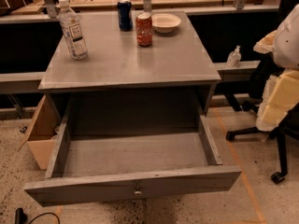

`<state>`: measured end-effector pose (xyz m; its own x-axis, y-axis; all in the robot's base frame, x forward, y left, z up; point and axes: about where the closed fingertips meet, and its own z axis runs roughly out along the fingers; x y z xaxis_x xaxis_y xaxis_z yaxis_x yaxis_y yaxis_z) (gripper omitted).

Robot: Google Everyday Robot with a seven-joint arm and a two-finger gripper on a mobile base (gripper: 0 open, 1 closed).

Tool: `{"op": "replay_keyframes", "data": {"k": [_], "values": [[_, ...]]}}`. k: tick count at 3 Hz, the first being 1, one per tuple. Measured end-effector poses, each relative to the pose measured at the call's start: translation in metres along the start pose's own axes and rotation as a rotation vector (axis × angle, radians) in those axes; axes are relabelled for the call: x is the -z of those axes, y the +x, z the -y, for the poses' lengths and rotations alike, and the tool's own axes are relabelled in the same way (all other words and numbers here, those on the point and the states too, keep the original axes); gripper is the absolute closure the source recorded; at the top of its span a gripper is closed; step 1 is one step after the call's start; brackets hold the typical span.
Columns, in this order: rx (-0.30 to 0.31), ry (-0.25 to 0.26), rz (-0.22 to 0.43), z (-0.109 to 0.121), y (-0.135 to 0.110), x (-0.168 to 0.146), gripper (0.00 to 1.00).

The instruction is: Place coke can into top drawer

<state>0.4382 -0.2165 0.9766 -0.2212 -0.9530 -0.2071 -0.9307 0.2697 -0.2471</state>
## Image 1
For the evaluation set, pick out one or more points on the clear plastic water bottle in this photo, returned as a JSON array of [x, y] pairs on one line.
[[72, 31]]

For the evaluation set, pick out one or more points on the black office chair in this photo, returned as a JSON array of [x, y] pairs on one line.
[[265, 69]]

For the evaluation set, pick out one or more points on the white paper bowl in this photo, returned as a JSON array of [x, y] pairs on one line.
[[165, 23]]

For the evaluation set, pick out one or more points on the blue soda can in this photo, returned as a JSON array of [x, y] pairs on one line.
[[124, 14]]

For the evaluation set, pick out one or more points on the grey metal rail shelf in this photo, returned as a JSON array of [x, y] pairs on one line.
[[234, 74]]

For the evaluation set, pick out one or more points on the cardboard box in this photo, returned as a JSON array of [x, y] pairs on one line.
[[41, 132]]

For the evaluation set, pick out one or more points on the metal drawer knob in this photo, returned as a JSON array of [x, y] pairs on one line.
[[138, 192]]

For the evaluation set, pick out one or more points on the hand sanitizer pump bottle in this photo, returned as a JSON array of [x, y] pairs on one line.
[[234, 58]]

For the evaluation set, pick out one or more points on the grey open top drawer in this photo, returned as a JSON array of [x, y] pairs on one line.
[[90, 168]]

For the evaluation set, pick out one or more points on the red coke can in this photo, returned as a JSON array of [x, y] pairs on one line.
[[143, 24]]

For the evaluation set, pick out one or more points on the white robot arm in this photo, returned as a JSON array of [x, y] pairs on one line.
[[286, 43]]

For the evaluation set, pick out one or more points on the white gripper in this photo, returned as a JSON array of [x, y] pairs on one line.
[[289, 39]]

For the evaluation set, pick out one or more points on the grey cabinet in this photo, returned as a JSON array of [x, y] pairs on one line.
[[124, 89]]

